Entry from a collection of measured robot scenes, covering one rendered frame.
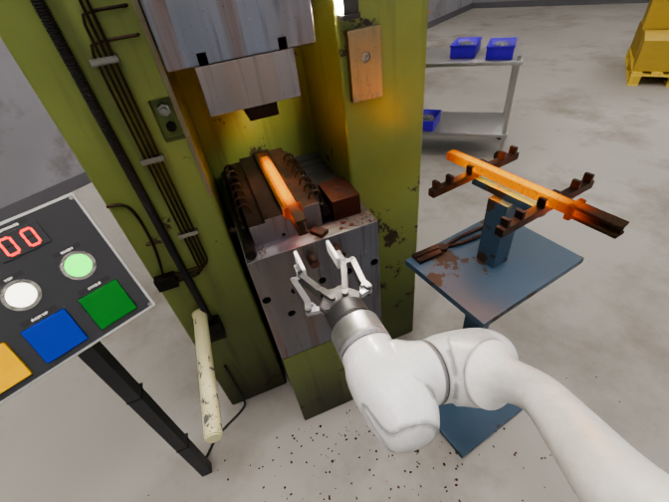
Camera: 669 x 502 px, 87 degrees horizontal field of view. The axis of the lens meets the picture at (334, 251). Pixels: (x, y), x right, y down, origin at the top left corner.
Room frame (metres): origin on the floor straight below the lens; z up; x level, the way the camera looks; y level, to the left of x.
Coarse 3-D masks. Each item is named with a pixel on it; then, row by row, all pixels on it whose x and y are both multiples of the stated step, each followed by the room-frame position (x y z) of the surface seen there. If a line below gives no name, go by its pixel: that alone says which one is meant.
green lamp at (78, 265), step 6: (72, 258) 0.57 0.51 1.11; (78, 258) 0.57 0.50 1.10; (84, 258) 0.57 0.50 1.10; (66, 264) 0.56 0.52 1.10; (72, 264) 0.56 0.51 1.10; (78, 264) 0.56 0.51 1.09; (84, 264) 0.57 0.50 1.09; (90, 264) 0.57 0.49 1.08; (66, 270) 0.55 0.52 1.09; (72, 270) 0.55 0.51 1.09; (78, 270) 0.56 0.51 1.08; (84, 270) 0.56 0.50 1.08; (90, 270) 0.56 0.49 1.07; (78, 276) 0.55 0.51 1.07
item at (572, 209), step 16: (464, 160) 0.85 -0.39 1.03; (480, 160) 0.84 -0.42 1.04; (496, 176) 0.76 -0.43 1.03; (512, 176) 0.73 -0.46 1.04; (528, 192) 0.67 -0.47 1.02; (544, 192) 0.65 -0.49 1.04; (560, 208) 0.60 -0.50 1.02; (576, 208) 0.57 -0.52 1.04; (592, 208) 0.56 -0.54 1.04; (592, 224) 0.54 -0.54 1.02; (608, 224) 0.51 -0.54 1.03; (624, 224) 0.50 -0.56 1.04
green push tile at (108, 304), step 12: (108, 288) 0.55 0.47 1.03; (120, 288) 0.55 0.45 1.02; (84, 300) 0.52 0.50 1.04; (96, 300) 0.52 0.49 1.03; (108, 300) 0.53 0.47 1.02; (120, 300) 0.54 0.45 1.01; (96, 312) 0.51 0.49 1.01; (108, 312) 0.51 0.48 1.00; (120, 312) 0.52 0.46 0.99; (108, 324) 0.50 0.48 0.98
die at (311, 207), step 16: (240, 160) 1.17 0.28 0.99; (256, 160) 1.14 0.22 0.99; (272, 160) 1.11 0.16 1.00; (240, 176) 1.07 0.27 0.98; (256, 176) 1.03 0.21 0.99; (288, 176) 0.99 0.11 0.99; (240, 192) 0.96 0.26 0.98; (256, 192) 0.93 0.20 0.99; (272, 192) 0.91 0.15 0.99; (304, 192) 0.88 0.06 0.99; (256, 208) 0.86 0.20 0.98; (272, 208) 0.83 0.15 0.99; (304, 208) 0.81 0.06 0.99; (320, 208) 0.82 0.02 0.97; (256, 224) 0.78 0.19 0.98; (272, 224) 0.78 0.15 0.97; (288, 224) 0.79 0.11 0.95; (320, 224) 0.82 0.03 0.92; (256, 240) 0.77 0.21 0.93; (272, 240) 0.78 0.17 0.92
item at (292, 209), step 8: (264, 160) 1.10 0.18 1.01; (264, 168) 1.07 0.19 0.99; (272, 168) 1.03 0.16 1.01; (272, 176) 0.98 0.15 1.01; (280, 176) 0.97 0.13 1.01; (280, 184) 0.92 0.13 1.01; (280, 192) 0.87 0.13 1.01; (288, 192) 0.87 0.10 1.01; (288, 200) 0.83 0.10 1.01; (288, 208) 0.78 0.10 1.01; (296, 208) 0.76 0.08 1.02; (288, 216) 0.78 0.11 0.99; (296, 216) 0.73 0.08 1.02; (304, 216) 0.72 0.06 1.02; (296, 224) 0.75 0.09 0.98; (304, 224) 0.71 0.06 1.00; (304, 232) 0.71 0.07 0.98
